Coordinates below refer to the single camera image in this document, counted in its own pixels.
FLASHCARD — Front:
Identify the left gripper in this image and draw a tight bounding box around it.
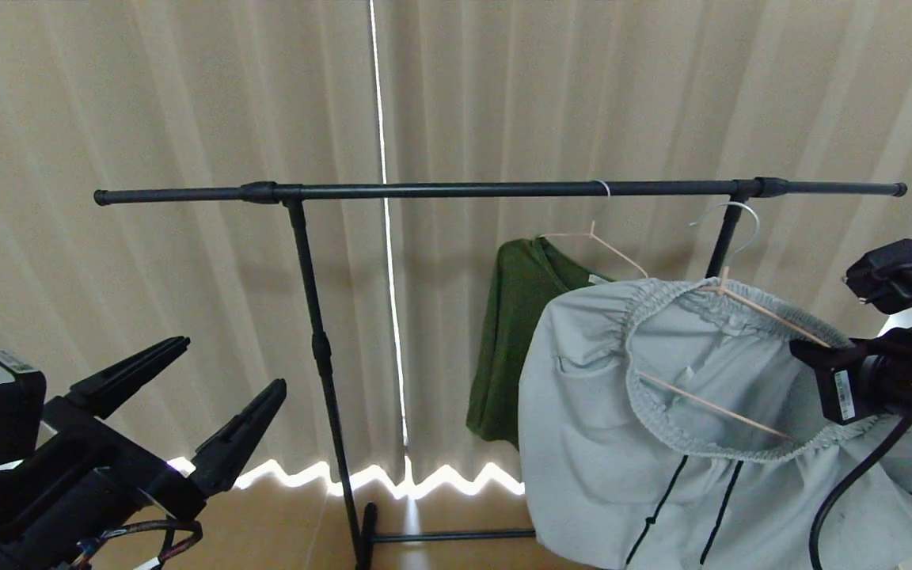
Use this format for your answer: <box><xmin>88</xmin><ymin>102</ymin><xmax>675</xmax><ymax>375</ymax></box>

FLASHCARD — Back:
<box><xmin>0</xmin><ymin>336</ymin><xmax>288</xmax><ymax>570</ymax></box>

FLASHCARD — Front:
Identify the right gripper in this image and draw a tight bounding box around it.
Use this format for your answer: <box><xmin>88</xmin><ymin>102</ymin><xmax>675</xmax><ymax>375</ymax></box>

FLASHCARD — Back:
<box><xmin>788</xmin><ymin>332</ymin><xmax>912</xmax><ymax>448</ymax></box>

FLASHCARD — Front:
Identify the pink clothes hanger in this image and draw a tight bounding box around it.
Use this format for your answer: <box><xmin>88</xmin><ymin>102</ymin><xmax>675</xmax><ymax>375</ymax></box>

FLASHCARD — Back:
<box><xmin>634</xmin><ymin>202</ymin><xmax>833</xmax><ymax>443</ymax></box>
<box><xmin>539</xmin><ymin>180</ymin><xmax>651</xmax><ymax>280</ymax></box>

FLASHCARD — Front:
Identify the pale grey garment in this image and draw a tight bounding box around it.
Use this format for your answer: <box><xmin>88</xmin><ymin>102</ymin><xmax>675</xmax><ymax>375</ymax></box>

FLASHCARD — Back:
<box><xmin>518</xmin><ymin>277</ymin><xmax>912</xmax><ymax>570</ymax></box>

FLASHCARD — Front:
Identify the green shirt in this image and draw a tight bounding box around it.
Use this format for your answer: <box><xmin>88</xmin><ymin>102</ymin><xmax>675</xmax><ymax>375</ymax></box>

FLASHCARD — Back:
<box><xmin>466</xmin><ymin>236</ymin><xmax>615</xmax><ymax>450</ymax></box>

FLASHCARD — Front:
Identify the black clothes rack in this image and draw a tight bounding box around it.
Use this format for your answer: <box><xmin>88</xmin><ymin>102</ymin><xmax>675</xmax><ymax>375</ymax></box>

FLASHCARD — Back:
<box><xmin>93</xmin><ymin>177</ymin><xmax>908</xmax><ymax>570</ymax></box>

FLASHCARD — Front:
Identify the beige curtain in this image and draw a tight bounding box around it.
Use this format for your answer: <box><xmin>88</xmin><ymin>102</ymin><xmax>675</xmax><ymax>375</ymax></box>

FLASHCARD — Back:
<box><xmin>0</xmin><ymin>0</ymin><xmax>912</xmax><ymax>496</ymax></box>

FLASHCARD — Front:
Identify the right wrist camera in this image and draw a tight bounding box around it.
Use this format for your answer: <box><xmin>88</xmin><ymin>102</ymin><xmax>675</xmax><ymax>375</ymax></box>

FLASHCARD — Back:
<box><xmin>844</xmin><ymin>239</ymin><xmax>912</xmax><ymax>333</ymax></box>

